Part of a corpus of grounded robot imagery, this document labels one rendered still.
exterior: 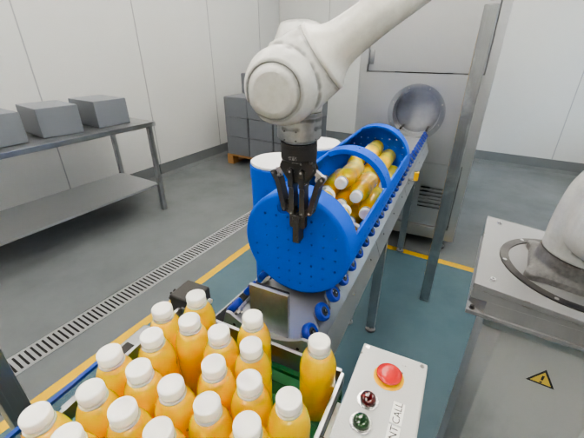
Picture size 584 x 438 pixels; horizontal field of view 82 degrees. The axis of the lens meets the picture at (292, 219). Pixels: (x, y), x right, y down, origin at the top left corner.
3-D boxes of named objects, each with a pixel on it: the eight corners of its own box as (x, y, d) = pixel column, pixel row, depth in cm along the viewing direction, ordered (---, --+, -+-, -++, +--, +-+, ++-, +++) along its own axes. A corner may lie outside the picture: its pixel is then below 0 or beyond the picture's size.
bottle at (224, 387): (203, 419, 65) (191, 358, 57) (238, 408, 66) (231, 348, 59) (207, 454, 59) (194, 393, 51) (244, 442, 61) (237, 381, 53)
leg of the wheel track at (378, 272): (375, 328, 206) (389, 239, 177) (373, 334, 202) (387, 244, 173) (366, 324, 208) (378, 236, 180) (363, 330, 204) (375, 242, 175)
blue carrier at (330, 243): (405, 189, 154) (414, 125, 141) (346, 307, 84) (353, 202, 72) (345, 180, 166) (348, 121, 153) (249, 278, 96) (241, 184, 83)
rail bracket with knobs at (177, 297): (220, 320, 88) (215, 288, 83) (202, 339, 82) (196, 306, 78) (190, 308, 92) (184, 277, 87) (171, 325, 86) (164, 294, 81)
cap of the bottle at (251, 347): (246, 364, 56) (245, 356, 55) (236, 348, 59) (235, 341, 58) (266, 354, 58) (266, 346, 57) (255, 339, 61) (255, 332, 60)
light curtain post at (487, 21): (429, 296, 231) (499, 4, 153) (428, 301, 227) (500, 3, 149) (420, 294, 234) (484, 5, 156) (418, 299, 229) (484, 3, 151)
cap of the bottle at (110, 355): (102, 373, 55) (100, 365, 54) (95, 359, 57) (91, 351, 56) (127, 359, 57) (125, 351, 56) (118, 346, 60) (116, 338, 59)
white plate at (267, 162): (309, 153, 175) (309, 155, 176) (257, 151, 179) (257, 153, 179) (304, 170, 151) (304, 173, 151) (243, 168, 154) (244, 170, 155)
